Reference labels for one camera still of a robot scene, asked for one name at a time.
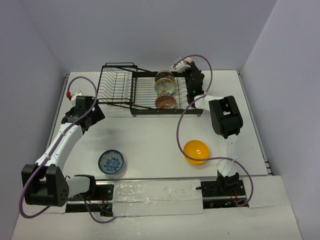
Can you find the white orange flower bowl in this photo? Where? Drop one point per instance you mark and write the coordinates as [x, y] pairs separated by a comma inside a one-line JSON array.
[[164, 85]]

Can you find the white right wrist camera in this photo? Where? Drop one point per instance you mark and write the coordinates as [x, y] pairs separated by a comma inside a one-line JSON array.
[[180, 66]]

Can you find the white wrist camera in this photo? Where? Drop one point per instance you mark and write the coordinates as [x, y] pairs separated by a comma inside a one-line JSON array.
[[180, 66], [72, 96]]

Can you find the blue pattern bowl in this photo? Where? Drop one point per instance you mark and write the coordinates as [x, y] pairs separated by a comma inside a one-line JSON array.
[[111, 162]]

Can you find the yellow bowl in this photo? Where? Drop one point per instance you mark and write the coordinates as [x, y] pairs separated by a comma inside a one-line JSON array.
[[197, 150]]

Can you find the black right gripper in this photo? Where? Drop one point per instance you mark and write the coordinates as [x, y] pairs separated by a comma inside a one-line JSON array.
[[193, 68]]

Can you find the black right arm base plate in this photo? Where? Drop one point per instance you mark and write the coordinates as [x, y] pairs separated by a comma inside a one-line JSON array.
[[215, 197]]

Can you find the orange lattice pattern bowl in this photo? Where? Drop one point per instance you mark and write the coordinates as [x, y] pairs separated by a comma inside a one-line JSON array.
[[165, 102]]

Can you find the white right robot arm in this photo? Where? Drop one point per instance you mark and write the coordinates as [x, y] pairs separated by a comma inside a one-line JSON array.
[[225, 115]]

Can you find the grey leaf pattern bowl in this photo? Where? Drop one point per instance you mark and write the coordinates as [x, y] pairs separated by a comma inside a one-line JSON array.
[[164, 74]]

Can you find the orange floral pattern bowl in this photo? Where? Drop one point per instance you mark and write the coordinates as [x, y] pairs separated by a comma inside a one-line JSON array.
[[188, 61]]

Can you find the black wire dish rack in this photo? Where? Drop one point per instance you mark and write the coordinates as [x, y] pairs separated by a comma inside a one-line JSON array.
[[125, 85]]

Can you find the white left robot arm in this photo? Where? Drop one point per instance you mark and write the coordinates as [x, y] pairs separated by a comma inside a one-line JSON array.
[[43, 182]]

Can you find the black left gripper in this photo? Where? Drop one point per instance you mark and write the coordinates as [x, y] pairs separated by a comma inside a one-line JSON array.
[[93, 116]]

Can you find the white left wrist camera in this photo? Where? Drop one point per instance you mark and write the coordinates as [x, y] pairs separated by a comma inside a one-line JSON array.
[[72, 96]]

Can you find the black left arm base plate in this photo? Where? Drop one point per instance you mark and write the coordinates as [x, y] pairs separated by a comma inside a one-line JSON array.
[[101, 202]]

